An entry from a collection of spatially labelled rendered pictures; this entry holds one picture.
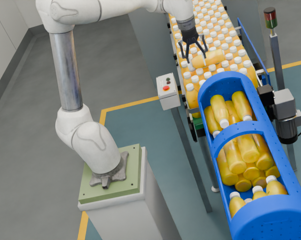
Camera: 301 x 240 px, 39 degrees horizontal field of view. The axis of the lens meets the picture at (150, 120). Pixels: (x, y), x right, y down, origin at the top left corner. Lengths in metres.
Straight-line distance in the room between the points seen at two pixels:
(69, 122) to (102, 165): 0.26
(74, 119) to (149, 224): 0.62
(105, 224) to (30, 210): 1.72
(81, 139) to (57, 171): 2.12
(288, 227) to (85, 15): 1.07
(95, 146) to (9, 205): 2.18
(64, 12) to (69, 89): 0.41
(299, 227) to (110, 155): 0.86
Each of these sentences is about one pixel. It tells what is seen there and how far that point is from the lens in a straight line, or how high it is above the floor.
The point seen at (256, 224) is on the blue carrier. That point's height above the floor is 1.19.
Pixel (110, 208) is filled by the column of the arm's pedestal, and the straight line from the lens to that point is 2.05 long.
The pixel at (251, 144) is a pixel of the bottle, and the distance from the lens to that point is 1.72.
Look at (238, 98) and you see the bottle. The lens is 2.05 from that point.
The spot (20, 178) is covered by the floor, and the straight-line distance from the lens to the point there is 4.17.
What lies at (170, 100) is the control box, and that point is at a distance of 2.32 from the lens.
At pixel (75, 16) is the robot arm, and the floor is 1.78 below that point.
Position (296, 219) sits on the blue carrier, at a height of 1.17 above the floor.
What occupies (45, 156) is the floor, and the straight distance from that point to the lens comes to 4.24.
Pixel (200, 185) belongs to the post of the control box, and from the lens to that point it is 2.88.
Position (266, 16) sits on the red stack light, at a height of 1.24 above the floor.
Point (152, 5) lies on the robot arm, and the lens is 2.12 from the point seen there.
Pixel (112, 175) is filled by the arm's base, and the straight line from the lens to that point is 1.99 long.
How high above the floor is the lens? 2.35
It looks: 35 degrees down
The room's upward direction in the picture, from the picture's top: 22 degrees counter-clockwise
